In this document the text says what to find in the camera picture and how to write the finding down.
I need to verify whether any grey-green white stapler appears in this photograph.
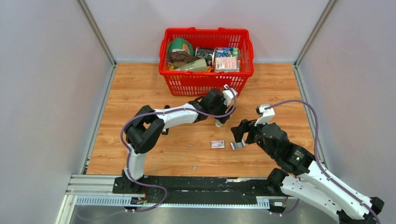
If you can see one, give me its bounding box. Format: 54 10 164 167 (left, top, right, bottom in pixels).
215 119 223 127

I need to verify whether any brown crumpled bag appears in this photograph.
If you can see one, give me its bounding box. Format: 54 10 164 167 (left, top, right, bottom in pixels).
166 50 198 64

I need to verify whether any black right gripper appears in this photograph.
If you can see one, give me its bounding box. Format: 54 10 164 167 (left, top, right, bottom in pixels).
230 117 276 160

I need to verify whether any red plastic shopping basket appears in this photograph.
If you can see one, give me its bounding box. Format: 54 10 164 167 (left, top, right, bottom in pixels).
158 27 254 96

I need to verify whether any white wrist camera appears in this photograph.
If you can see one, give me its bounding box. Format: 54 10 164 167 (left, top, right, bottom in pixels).
222 84 238 106
255 104 275 126

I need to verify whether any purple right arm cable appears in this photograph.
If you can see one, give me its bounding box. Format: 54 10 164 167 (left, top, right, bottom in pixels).
264 99 382 224

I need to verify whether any black stapler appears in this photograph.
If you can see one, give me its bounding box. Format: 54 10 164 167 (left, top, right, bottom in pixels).
161 105 170 135

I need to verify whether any dark patterned packet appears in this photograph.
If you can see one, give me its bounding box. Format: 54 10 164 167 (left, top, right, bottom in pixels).
195 46 214 66

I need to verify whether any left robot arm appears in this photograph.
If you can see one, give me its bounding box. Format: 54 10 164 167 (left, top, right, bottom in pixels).
120 85 238 194

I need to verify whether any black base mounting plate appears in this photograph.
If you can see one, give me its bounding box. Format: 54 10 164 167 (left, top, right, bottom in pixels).
112 175 289 213

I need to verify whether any aluminium frame rail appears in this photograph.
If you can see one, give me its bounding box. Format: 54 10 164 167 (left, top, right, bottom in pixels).
63 175 347 209

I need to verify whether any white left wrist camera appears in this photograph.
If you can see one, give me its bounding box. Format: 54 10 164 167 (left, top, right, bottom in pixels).
222 84 238 106

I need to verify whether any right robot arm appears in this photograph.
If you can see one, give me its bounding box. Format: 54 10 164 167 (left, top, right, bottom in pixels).
231 119 384 224

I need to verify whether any pink white packet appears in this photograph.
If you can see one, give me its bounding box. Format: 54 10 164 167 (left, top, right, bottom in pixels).
214 57 240 72

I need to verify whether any pale green bottle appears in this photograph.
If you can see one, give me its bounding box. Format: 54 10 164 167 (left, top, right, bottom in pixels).
177 58 208 72

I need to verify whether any open staple box tray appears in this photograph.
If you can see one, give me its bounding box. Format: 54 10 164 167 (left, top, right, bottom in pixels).
230 140 246 151

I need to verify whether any red white staple box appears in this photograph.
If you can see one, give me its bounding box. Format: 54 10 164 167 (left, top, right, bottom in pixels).
210 140 225 149

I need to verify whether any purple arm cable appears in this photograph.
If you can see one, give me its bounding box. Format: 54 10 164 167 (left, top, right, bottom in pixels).
120 88 238 212
264 99 382 224

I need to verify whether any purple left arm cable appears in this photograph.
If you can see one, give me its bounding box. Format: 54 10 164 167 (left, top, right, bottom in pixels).
120 88 238 212

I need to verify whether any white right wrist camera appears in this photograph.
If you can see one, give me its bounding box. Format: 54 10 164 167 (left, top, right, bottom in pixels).
255 104 275 126

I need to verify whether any green snack bag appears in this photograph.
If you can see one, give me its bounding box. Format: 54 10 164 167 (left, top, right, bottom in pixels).
167 38 195 56

